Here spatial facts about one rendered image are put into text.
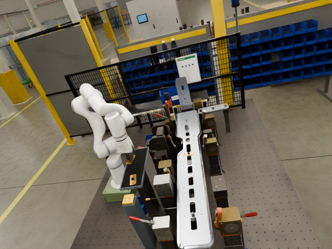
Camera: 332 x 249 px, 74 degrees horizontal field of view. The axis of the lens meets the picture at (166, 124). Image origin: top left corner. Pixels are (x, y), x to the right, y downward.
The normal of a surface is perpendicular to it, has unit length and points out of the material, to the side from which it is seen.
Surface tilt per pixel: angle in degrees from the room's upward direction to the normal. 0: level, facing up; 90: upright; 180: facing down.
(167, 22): 90
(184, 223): 0
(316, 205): 0
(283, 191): 0
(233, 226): 90
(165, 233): 90
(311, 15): 90
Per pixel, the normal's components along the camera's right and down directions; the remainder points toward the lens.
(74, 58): -0.11, 0.55
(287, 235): -0.25, -0.83
